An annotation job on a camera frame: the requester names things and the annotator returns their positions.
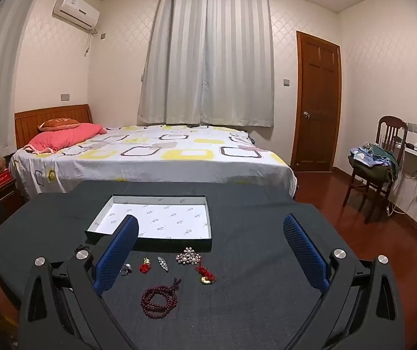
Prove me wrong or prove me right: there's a small red pendant charm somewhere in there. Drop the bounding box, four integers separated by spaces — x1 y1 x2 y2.
139 258 152 274

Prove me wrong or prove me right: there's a grey window curtain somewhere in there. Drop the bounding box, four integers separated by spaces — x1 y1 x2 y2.
138 0 274 127

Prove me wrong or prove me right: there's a pink pillow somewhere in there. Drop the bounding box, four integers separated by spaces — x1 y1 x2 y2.
23 123 107 154

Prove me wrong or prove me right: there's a bed with patterned sheet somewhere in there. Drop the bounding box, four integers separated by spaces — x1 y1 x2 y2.
9 125 297 197

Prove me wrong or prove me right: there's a pearl flower brooch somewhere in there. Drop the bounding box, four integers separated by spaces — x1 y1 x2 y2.
175 247 202 265

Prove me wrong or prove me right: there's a pile of clothes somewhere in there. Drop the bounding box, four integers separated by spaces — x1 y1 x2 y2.
349 143 399 183

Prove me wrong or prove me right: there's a wooden headboard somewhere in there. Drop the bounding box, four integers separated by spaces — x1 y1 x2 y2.
15 104 93 149

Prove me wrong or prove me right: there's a dark red bead bracelet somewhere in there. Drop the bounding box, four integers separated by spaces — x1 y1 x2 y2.
140 277 183 319

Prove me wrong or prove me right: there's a red gift box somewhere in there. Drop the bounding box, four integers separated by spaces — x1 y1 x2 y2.
0 169 13 187

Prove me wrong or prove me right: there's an orange embroidered cushion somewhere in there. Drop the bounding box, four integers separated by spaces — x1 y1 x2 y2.
38 118 79 132

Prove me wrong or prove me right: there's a white jewelry tray box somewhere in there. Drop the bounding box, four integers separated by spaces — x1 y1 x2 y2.
86 195 213 253

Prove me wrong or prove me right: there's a dark wooden chair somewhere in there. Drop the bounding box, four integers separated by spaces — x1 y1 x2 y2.
342 115 408 224

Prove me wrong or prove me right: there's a dark grey table cloth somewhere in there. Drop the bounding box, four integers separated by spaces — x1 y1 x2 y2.
0 179 406 350

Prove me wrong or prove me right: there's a red tassel gold charm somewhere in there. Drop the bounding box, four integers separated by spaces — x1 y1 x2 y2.
195 265 216 285

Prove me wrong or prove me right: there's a brown wooden door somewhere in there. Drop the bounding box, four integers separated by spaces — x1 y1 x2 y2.
291 32 342 172

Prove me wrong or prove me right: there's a white wall air conditioner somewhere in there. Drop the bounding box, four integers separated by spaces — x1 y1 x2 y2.
53 0 100 31

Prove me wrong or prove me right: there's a silver leaf brooch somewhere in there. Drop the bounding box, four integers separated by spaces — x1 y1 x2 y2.
157 257 169 273

